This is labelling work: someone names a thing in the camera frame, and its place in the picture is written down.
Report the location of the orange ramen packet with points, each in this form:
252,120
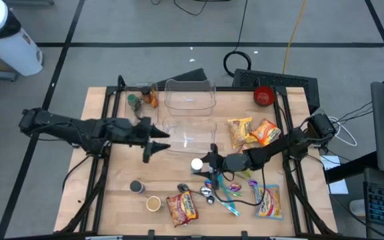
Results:
266,132

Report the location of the yellow ramen packet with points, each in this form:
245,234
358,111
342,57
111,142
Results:
240,131

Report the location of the white computer mouse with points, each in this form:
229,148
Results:
357,207

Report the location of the black aluminium table frame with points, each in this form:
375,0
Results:
107,103

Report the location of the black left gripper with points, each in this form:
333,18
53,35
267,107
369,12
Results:
128,131

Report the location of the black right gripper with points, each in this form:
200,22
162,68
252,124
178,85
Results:
235,162

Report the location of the brown spice bottle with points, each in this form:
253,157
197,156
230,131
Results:
154,96

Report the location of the green lid spice jar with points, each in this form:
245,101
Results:
133,101

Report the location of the white lid spices jar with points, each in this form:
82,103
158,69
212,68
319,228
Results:
197,164

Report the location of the white trash can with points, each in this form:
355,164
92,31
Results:
2,36

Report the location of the teal plastic spoon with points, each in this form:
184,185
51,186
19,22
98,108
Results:
227,196

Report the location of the tan lid spice jar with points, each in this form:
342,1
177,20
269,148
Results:
154,203

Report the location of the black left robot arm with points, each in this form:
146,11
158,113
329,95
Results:
62,125

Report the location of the white paper sheet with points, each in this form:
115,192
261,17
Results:
337,186

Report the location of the dark steel spoon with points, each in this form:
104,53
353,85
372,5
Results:
182,187

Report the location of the purple label black lid bottle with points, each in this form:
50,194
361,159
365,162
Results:
137,187

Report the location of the red bowl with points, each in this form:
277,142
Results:
264,96

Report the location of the blue edged ramen packet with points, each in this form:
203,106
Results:
269,201

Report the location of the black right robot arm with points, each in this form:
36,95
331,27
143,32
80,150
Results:
278,145

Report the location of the black lid spice jar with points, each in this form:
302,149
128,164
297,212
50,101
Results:
145,91

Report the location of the clear plastic bin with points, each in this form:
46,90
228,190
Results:
190,98
188,135
142,113

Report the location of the red ramen packet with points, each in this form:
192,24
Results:
182,208

